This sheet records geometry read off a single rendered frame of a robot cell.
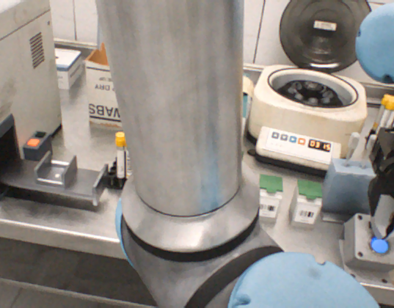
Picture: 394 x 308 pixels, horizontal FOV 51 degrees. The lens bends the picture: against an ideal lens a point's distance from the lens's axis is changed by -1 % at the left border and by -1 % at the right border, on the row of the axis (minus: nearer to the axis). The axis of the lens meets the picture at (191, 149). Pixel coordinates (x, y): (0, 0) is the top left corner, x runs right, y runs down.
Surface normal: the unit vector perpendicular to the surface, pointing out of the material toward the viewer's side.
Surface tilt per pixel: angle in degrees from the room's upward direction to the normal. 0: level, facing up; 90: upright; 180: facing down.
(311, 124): 90
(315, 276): 9
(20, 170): 0
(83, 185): 0
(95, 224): 0
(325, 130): 90
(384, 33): 90
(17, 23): 90
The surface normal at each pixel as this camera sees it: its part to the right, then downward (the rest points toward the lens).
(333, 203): -0.11, 0.55
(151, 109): -0.33, 0.63
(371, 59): -0.84, 0.23
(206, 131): 0.41, 0.57
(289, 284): 0.19, -0.74
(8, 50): 0.98, 0.15
